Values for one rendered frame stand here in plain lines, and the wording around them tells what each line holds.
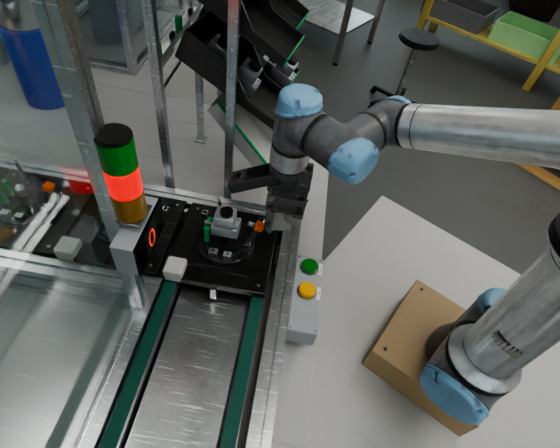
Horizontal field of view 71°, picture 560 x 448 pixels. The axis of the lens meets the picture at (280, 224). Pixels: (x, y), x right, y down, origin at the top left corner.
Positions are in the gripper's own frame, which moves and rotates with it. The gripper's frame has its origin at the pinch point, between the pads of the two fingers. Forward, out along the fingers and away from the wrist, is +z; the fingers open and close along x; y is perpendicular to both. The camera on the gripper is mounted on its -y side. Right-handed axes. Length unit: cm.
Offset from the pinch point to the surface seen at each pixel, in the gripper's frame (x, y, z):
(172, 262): -9.4, -19.8, 7.3
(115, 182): -21.4, -21.3, -28.6
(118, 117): 56, -62, 20
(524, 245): 115, 157, 106
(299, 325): -17.6, 11.1, 10.3
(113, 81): 79, -74, 20
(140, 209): -20.1, -19.2, -22.2
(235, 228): -1.5, -7.2, 0.8
